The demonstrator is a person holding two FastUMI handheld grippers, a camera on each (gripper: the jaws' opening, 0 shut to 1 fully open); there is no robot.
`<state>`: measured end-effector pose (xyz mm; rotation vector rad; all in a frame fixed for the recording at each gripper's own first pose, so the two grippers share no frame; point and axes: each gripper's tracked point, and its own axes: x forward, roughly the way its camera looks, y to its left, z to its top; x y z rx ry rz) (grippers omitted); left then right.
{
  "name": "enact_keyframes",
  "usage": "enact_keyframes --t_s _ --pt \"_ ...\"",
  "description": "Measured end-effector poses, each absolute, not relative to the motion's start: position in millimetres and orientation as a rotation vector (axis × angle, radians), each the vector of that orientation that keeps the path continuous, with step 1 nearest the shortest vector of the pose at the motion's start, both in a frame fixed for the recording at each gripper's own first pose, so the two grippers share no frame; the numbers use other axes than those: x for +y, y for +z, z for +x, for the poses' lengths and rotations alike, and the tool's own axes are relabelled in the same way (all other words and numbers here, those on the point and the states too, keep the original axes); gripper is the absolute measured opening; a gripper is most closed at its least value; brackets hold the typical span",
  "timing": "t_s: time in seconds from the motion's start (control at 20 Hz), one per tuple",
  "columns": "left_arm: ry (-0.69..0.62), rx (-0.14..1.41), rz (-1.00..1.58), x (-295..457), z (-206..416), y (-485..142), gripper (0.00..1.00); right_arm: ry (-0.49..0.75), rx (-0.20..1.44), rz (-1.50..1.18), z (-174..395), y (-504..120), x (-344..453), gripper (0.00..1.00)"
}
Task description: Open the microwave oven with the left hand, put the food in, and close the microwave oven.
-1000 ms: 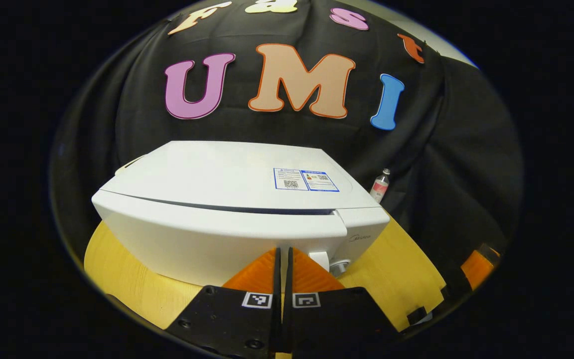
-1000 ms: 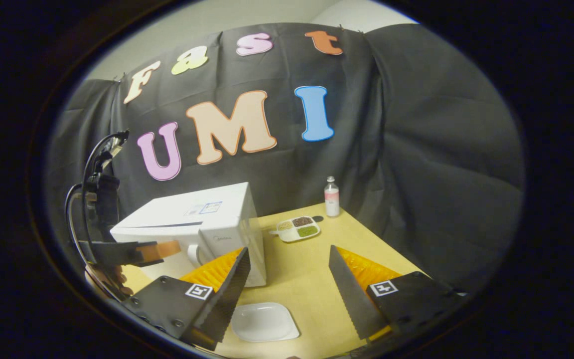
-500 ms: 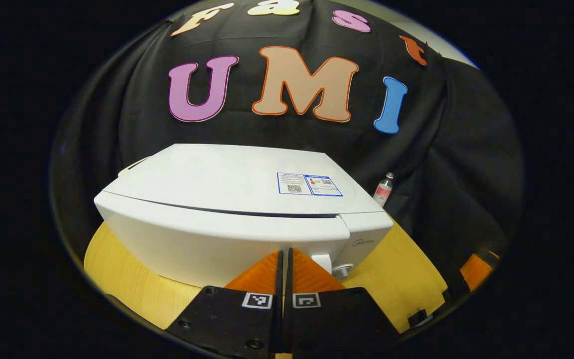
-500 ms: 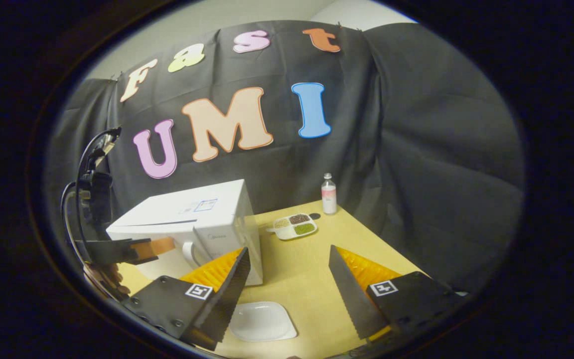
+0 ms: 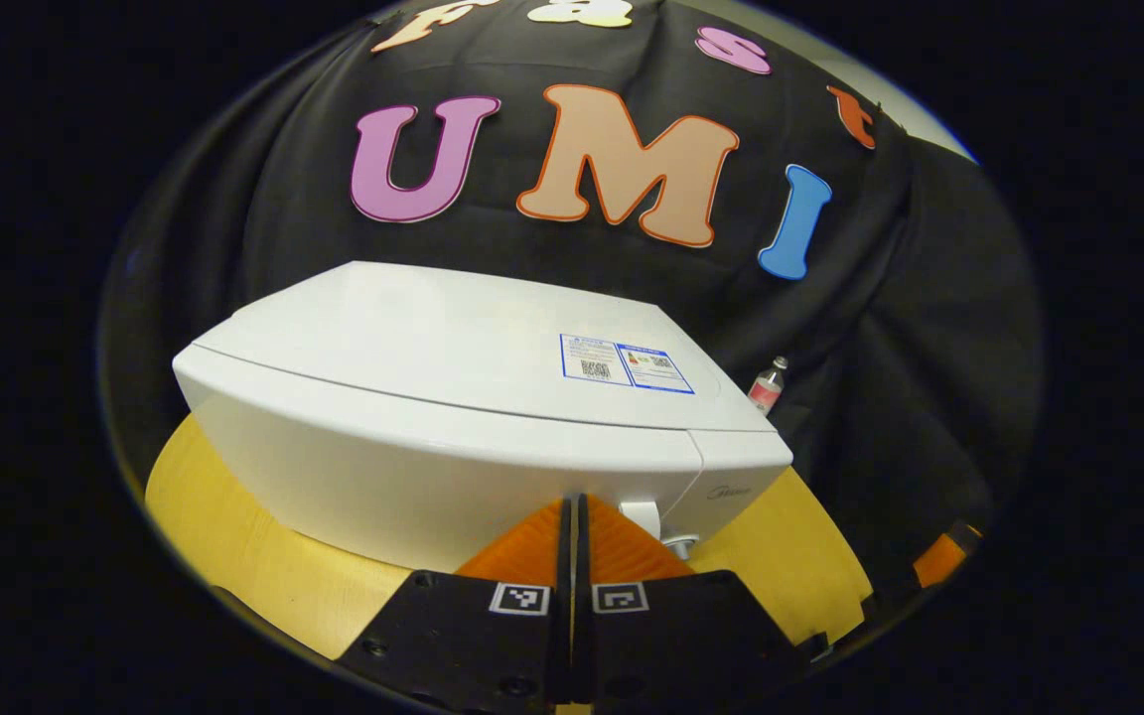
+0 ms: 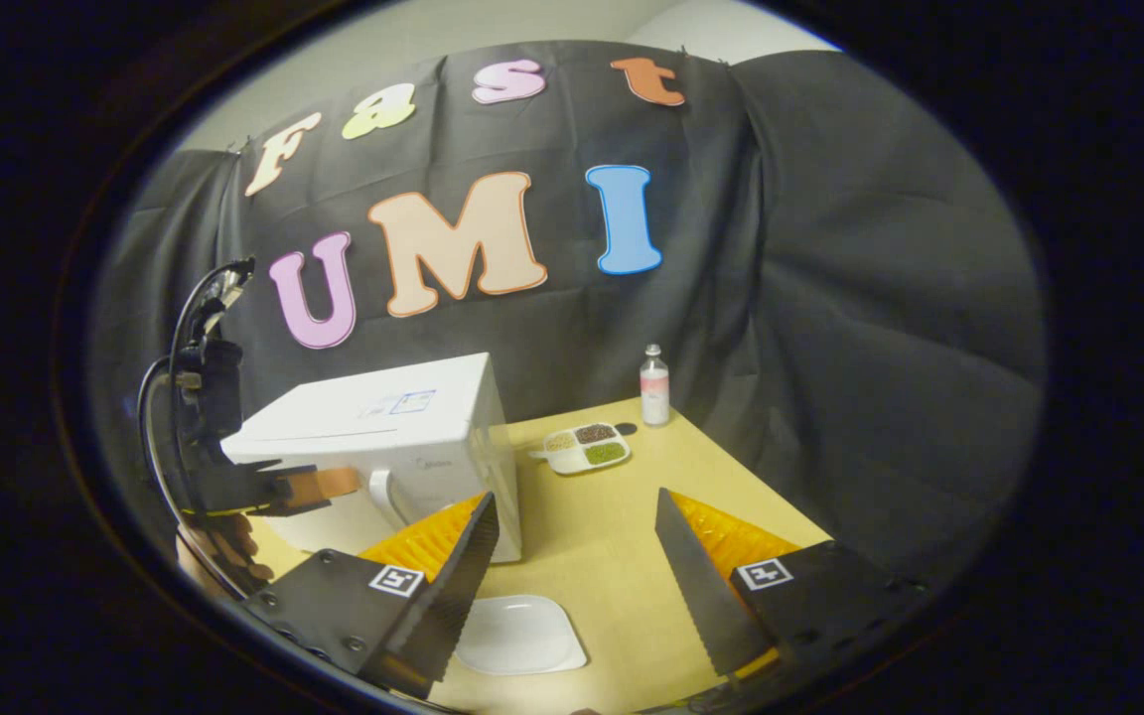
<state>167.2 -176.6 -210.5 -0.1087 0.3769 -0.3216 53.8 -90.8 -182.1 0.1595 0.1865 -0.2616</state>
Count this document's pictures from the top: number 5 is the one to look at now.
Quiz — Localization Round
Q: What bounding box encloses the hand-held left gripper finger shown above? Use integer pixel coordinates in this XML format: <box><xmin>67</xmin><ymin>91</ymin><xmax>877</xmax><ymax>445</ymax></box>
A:
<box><xmin>574</xmin><ymin>493</ymin><xmax>829</xmax><ymax>710</ymax></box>
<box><xmin>332</xmin><ymin>496</ymin><xmax>574</xmax><ymax>712</ymax></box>

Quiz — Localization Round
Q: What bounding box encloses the white microwave oven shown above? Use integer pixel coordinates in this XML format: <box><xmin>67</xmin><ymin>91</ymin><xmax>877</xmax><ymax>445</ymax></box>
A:
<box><xmin>172</xmin><ymin>260</ymin><xmax>794</xmax><ymax>575</ymax></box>

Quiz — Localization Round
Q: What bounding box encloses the small clear bottle pink label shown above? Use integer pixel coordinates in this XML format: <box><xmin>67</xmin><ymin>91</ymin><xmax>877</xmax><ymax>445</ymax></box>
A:
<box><xmin>748</xmin><ymin>356</ymin><xmax>789</xmax><ymax>416</ymax></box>

